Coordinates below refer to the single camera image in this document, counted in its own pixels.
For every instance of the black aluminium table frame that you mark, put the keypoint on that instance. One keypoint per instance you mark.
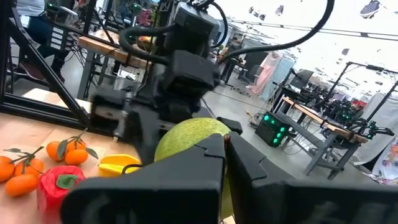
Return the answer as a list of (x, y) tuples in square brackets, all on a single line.
[(40, 107)]

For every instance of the pink cloth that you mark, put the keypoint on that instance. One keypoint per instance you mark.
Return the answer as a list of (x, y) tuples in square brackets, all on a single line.
[(264, 74)]

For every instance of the yellow star fruit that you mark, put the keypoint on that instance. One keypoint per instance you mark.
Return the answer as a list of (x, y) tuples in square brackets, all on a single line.
[(116, 163)]

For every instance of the wooden background table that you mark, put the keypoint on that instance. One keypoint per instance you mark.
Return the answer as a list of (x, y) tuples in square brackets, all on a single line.
[(102, 46)]

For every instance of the green pear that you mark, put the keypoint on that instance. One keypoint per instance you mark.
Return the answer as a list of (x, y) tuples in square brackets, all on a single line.
[(189, 133)]

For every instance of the tangerine cluster with leaves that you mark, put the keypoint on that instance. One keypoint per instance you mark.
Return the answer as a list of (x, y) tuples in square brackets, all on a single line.
[(20, 183), (76, 155)]

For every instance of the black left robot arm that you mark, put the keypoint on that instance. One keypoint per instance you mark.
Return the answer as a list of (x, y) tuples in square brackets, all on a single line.
[(196, 25)]

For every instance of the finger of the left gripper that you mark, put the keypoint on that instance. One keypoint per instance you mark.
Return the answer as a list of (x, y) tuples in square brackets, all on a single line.
[(146, 133), (233, 127)]

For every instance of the black box with green lights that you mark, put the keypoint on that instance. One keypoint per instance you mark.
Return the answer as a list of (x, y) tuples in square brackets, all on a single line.
[(270, 129)]

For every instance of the white cloth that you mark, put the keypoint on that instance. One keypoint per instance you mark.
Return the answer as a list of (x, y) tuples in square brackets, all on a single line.
[(382, 124)]

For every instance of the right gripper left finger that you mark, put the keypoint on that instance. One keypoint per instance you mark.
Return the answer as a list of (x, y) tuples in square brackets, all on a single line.
[(155, 193)]

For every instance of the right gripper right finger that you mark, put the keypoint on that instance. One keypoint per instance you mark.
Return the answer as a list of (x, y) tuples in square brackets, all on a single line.
[(295, 205)]

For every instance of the floral cloth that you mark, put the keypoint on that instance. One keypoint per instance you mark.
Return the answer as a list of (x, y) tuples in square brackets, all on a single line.
[(388, 165)]

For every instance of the red bell pepper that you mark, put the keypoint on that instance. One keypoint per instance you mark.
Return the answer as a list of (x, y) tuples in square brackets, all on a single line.
[(53, 193)]

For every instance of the person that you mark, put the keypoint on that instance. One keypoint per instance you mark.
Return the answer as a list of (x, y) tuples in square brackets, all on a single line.
[(40, 28)]

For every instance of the wooden workbench with grey legs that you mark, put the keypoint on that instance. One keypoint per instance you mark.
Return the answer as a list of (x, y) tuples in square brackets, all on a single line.
[(323, 123)]

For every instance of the blue patterned cloth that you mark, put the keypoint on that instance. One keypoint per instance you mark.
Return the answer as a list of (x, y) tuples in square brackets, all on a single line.
[(280, 77)]

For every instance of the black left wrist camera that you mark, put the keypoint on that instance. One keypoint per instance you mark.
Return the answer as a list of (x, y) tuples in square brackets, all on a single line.
[(189, 73)]

